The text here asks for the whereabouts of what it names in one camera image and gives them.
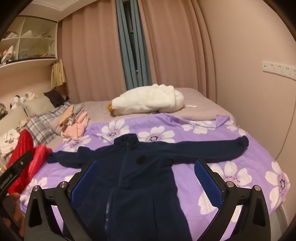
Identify red knitted garment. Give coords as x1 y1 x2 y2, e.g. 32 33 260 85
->
6 130 53 194

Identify navy fleece jacket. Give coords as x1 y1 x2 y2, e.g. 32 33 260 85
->
47 133 249 241

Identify panda plush toy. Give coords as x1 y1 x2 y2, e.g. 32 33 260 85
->
10 95 22 110

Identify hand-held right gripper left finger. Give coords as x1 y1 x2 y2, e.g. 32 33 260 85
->
24 159 99 241

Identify yellow pleated cloth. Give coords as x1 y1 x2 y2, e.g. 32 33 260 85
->
51 60 66 88

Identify person's left hand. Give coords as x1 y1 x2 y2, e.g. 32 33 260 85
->
9 192 25 232

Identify grey bed sheet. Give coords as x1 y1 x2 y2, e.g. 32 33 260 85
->
45 88 235 149

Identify blue-grey curtain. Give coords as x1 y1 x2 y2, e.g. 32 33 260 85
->
116 0 152 91

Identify white crumpled clothes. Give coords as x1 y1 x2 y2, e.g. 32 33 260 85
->
0 130 21 151

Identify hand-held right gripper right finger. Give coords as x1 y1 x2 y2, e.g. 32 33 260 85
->
194 159 271 241

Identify pink curtain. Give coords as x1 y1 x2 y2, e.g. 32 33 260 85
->
58 0 127 102
138 0 216 103

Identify plaid cloth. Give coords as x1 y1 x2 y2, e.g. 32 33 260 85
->
25 102 71 146

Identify beige pillow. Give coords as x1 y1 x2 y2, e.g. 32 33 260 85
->
22 95 56 116

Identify purple floral blanket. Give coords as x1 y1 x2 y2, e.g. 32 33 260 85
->
20 113 290 241

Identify white goose plush toy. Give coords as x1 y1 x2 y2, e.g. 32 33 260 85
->
107 84 185 116

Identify white wall socket strip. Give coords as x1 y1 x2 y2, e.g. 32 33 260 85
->
262 61 296 81

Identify dark brown pillow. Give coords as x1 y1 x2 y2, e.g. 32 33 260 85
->
43 88 66 107

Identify white wall shelf unit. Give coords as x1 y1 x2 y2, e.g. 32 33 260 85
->
0 15 58 69

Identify dark window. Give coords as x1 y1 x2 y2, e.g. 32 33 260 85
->
124 2 139 75

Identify thin wall cable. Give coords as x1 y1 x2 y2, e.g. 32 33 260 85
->
275 100 296 160

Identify pile of pink clothes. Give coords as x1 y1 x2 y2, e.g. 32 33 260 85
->
60 104 89 142

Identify white cloth bundle on shelf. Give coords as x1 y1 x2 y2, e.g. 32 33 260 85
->
1 45 16 65

